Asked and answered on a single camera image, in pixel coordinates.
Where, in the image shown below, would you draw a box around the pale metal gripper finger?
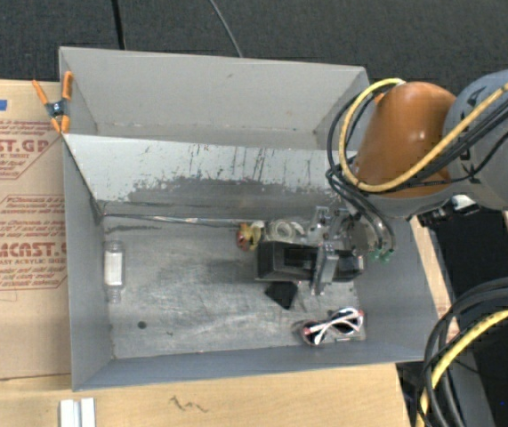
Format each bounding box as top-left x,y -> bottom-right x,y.
307,205 -> 336,242
310,241 -> 340,297

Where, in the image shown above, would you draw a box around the clear tape roll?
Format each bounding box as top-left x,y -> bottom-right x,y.
265,220 -> 307,242

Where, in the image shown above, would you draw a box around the black rectangular box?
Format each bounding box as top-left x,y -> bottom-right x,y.
255,239 -> 366,284

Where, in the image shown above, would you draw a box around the small black wedge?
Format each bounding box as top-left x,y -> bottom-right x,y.
264,282 -> 300,310

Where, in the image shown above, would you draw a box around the white and red sunglasses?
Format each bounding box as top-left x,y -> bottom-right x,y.
300,307 -> 367,347

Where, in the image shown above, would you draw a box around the yellow and red toy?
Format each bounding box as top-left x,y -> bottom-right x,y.
236,221 -> 264,252

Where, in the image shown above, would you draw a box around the grey metal bin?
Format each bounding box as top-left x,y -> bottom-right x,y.
57,45 -> 441,393

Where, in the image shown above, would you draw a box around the clear plastic bottle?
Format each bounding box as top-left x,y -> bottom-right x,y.
102,239 -> 126,304

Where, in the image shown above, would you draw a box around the brown cardboard board red print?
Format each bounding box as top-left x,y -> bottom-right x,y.
0,77 -> 73,383

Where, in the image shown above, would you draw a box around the black cylinder on white bracket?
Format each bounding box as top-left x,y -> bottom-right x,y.
416,193 -> 481,229

